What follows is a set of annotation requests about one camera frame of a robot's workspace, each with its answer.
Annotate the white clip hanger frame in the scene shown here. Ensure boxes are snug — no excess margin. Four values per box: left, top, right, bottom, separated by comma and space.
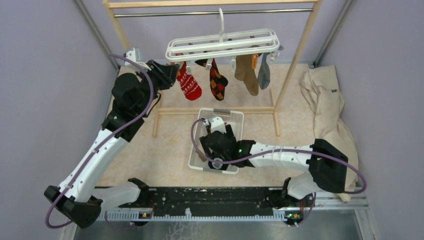
165, 8, 281, 62

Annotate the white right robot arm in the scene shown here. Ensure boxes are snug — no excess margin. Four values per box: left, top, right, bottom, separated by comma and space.
199, 125, 353, 206

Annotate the beige cloth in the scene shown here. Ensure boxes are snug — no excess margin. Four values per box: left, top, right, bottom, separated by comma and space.
299, 64, 360, 204

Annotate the metal hanging rod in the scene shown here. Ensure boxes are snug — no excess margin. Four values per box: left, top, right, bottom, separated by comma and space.
114, 8, 313, 18

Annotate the argyle red yellow sock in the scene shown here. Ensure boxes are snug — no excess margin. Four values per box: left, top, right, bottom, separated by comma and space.
209, 59, 229, 101

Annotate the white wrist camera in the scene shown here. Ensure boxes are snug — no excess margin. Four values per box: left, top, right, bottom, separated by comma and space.
205, 115, 227, 134
124, 47, 151, 72

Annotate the red white patterned sock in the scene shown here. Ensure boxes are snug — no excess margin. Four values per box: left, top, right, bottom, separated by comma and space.
176, 62, 202, 101

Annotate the black blue sock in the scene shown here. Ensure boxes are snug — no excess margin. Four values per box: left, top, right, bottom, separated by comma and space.
208, 157, 229, 171

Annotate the wooden rack frame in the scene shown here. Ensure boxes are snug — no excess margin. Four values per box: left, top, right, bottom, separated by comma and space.
102, 0, 325, 139

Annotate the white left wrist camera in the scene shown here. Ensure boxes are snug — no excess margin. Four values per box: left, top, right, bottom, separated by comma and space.
124, 47, 151, 72

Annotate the grey sock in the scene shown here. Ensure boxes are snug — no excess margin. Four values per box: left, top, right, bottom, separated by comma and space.
257, 53, 271, 90

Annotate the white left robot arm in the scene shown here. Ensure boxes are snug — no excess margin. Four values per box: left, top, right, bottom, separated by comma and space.
44, 60, 180, 229

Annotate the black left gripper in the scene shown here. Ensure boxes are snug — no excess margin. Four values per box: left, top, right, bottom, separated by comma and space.
136, 58, 181, 115

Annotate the tan brown sock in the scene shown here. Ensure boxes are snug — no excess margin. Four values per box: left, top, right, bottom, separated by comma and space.
234, 55, 259, 96

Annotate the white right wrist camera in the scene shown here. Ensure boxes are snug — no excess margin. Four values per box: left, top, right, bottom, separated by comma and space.
205, 115, 227, 134

